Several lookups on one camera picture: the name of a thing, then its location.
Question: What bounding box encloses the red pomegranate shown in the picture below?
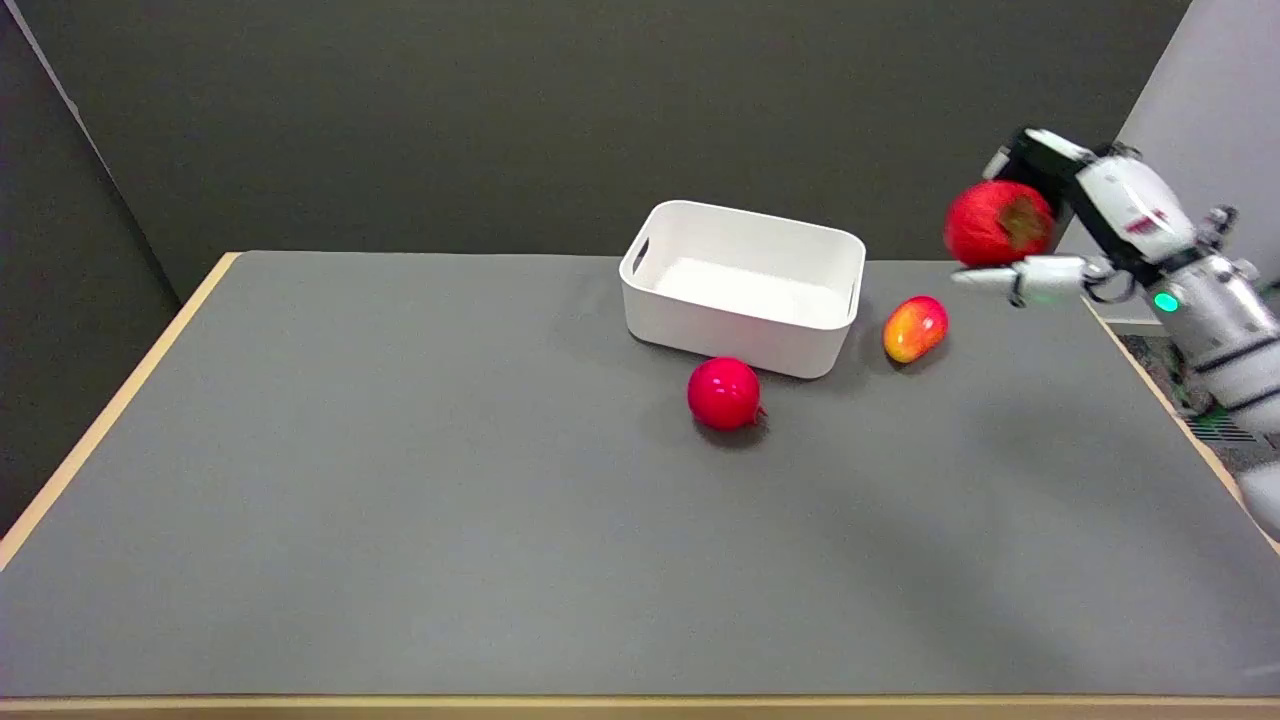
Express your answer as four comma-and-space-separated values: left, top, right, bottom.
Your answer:
687, 357, 768, 432

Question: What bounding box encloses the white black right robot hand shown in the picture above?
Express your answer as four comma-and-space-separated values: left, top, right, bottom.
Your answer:
950, 127, 1238, 309

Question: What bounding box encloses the red yellow mango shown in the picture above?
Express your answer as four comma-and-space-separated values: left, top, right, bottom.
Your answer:
882, 295, 949, 365

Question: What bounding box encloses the red tomato with green stem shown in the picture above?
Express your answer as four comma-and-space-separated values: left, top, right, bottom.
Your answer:
944, 180, 1057, 269

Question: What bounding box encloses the white plastic storage box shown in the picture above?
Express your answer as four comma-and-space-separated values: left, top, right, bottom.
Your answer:
619, 200, 867, 380

